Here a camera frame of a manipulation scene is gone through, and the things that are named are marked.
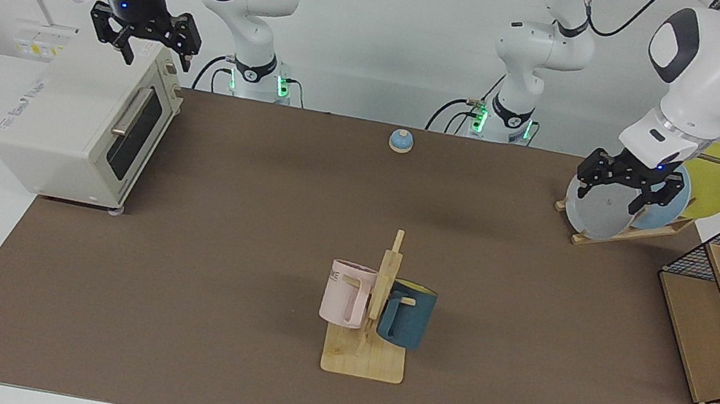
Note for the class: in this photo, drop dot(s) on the grey plate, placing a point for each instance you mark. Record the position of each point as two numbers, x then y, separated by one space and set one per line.
603 211

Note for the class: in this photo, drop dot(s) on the light blue plate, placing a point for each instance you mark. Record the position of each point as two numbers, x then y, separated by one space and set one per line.
672 205

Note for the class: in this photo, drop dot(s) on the wooden plate rack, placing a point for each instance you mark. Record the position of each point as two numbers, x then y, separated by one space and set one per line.
628 234

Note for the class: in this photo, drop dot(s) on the pale toaster oven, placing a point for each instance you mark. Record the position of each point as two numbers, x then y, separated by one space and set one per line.
73 107

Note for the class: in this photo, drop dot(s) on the yellow plate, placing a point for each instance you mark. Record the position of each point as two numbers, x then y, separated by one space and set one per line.
719 184

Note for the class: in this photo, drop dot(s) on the white socket box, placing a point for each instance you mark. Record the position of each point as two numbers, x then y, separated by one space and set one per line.
43 42

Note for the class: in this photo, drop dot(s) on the small blue round thing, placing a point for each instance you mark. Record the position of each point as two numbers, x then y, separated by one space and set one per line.
401 141

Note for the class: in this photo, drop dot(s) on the dark teal cup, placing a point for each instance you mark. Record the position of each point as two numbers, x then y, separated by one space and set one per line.
413 319

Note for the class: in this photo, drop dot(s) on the brown table cloth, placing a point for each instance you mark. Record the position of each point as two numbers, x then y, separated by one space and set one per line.
244 270

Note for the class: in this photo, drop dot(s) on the pink cup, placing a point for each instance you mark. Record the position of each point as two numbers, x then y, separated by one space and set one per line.
343 295

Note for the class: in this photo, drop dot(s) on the wooden cup stand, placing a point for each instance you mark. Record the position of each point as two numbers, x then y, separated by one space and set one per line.
363 362

